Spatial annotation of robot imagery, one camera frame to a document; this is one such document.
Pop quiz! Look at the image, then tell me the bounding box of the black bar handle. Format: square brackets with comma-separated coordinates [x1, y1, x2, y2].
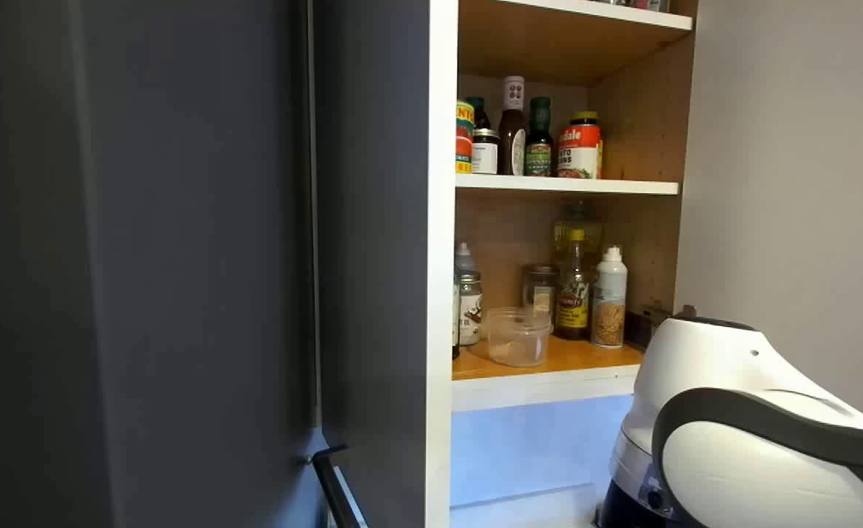
[308, 442, 371, 528]

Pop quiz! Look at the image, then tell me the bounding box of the green glass bottle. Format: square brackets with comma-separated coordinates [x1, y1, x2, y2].
[522, 93, 558, 178]

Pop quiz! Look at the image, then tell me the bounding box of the yellow lid red jar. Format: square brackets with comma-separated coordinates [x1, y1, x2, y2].
[455, 96, 480, 178]

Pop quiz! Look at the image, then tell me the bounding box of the clear plastic lunchbox container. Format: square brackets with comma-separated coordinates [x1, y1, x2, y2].
[477, 306, 555, 369]

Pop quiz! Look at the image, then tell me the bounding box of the glass jar with lid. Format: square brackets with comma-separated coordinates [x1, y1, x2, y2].
[519, 262, 558, 319]

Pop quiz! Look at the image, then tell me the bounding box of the white spray bottle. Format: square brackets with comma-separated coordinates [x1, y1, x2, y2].
[590, 243, 632, 353]

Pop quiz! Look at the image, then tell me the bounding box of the large yellow oil bottle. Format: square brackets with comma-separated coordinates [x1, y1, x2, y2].
[549, 201, 609, 288]

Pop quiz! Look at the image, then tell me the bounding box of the white wooden wall cabinet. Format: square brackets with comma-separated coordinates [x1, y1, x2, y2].
[425, 0, 701, 528]

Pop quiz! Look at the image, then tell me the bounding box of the dark sauce bottle white cap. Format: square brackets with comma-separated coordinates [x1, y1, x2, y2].
[496, 74, 531, 178]

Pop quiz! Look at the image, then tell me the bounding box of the small white label jar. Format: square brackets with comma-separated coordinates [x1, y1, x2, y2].
[471, 125, 503, 178]

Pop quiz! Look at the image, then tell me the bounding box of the clear bottle with white label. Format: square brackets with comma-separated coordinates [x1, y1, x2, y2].
[453, 241, 487, 353]

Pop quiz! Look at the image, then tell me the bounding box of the dark grey refrigerator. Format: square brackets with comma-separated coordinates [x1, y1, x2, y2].
[0, 0, 433, 528]

